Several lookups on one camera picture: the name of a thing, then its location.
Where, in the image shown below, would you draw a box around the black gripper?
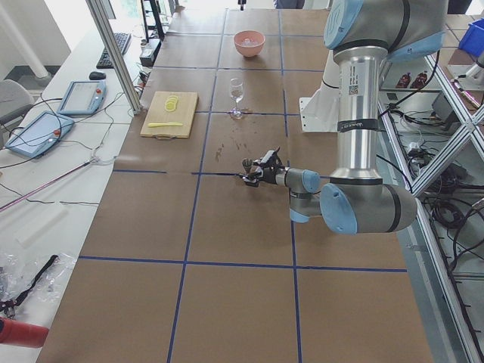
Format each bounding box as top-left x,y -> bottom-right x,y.
244,160 -> 288,188

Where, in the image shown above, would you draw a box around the steel cocktail jigger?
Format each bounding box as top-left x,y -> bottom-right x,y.
242,158 -> 253,178

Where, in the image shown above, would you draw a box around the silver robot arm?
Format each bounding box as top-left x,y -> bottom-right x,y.
243,1 -> 448,234

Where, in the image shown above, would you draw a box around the clear wine glass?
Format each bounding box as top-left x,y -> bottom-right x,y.
229,78 -> 244,119

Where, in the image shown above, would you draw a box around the clear ice cubes pile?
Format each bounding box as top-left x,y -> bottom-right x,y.
241,38 -> 258,47

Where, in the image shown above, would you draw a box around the yellow plastic knife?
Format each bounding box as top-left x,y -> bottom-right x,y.
147,122 -> 184,128

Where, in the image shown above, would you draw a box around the yellow lemon slices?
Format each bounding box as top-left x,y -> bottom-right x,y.
164,95 -> 179,113

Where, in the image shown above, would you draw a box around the bamboo cutting board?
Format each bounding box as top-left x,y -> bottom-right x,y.
140,92 -> 198,138

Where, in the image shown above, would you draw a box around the pink plastic bowl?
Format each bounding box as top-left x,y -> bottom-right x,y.
233,30 -> 265,57

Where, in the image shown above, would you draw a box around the far blue teach pendant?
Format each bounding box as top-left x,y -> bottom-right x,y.
57,80 -> 106,117

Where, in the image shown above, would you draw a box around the blue teach pendant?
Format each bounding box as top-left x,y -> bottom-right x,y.
57,80 -> 106,117
5,111 -> 74,158

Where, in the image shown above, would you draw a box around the black computer mouse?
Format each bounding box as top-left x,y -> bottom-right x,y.
88,71 -> 107,80

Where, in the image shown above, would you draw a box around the black keyboard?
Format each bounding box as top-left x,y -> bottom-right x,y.
95,32 -> 133,70

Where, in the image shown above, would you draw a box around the long metal rod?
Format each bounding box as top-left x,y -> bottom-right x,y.
0,157 -> 98,213

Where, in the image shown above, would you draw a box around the near blue teach pendant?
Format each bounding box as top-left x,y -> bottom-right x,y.
5,111 -> 74,158

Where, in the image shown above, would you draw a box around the blue storage bin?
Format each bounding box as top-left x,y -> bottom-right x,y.
458,18 -> 484,57

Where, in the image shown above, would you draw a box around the red bottle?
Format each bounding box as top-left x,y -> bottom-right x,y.
0,318 -> 49,348

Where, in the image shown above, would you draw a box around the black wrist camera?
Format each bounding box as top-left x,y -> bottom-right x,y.
259,148 -> 284,169

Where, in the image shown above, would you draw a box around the aluminium frame post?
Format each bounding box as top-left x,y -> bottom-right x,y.
85,0 -> 142,115

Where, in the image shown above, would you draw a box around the black strap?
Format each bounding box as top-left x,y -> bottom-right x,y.
7,254 -> 59,307

